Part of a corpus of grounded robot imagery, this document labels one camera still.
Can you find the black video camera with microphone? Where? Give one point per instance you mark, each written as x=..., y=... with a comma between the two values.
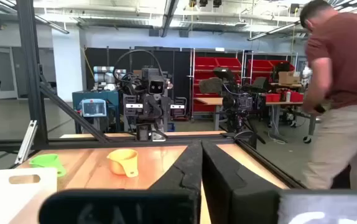
x=237, y=99

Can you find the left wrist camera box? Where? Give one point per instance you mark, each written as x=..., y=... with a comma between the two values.
x=157, y=87

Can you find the yellow plastic measuring cup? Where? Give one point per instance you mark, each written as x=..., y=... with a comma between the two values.
x=121, y=163

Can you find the black camera tripod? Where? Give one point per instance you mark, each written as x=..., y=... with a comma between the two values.
x=243, y=130

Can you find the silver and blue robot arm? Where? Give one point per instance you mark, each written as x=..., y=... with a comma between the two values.
x=104, y=76

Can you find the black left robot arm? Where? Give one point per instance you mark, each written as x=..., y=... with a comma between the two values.
x=149, y=130

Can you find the person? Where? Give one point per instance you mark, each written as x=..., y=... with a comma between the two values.
x=346, y=77

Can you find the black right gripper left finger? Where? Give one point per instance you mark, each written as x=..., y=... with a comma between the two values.
x=178, y=186

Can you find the black aluminium table frame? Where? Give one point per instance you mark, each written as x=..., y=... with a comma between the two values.
x=30, y=77

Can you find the blue equipment cart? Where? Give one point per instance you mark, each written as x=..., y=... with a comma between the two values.
x=110, y=102

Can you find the wooden workbench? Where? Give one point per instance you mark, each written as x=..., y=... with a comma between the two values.
x=211, y=100

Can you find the silver aluminium profile bar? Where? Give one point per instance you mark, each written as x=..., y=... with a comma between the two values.
x=26, y=143

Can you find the shelf rack with red bins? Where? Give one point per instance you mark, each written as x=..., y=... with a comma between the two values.
x=261, y=67
x=216, y=63

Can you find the red plastic bin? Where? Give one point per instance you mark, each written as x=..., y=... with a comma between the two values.
x=295, y=97

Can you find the green plastic measuring cup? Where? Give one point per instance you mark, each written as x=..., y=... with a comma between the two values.
x=46, y=161

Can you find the teach pendant with screen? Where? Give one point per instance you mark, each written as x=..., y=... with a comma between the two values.
x=94, y=107

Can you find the cardboard box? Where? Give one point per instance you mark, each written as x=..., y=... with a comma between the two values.
x=288, y=77

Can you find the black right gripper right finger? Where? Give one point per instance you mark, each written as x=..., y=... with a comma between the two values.
x=228, y=193

